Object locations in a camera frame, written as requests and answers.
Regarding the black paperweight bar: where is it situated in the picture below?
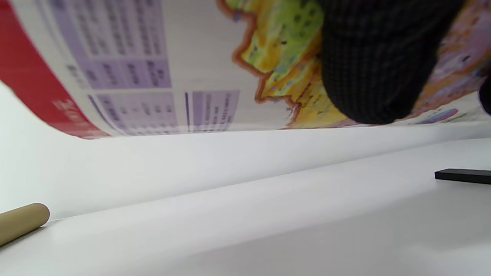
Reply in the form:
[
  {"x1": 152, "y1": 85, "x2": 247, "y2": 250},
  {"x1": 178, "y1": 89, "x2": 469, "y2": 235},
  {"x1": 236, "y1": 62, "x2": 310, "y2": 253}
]
[{"x1": 434, "y1": 168, "x2": 491, "y2": 185}]

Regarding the brown cardboard mailing tube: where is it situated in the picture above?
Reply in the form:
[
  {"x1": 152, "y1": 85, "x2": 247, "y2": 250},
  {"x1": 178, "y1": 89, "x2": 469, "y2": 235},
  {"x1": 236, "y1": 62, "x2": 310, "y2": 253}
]
[{"x1": 0, "y1": 203, "x2": 51, "y2": 246}]

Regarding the person's left hand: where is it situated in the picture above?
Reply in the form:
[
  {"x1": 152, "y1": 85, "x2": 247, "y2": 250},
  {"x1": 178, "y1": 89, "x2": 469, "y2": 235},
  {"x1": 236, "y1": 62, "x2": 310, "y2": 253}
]
[{"x1": 318, "y1": 0, "x2": 465, "y2": 125}]

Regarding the colourful paper map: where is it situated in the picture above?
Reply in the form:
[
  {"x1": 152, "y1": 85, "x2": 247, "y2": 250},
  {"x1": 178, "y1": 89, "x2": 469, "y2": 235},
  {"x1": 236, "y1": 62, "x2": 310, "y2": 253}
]
[{"x1": 0, "y1": 0, "x2": 491, "y2": 140}]

